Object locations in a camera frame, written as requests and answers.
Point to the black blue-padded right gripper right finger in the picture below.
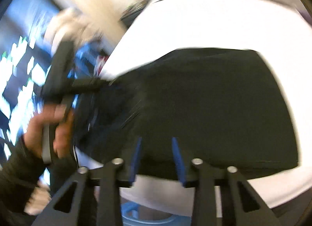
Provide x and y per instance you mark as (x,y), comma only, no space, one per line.
(223,196)

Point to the bed with white sheet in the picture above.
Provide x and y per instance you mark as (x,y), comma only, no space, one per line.
(278,33)

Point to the dark sleeved left forearm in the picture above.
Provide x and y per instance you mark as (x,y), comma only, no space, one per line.
(19,177)

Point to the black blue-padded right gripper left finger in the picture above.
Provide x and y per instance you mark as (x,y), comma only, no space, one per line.
(92,196)

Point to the dark grey nightstand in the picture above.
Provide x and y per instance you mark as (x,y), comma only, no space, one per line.
(132,12)

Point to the red bag with rope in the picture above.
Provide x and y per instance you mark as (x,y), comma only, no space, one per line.
(100,62)

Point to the person's left hand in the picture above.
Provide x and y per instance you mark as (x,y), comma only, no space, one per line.
(50,131)

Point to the beige puffer jacket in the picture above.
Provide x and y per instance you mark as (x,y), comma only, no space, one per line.
(71,25)

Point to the black pants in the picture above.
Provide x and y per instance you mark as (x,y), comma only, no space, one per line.
(223,106)

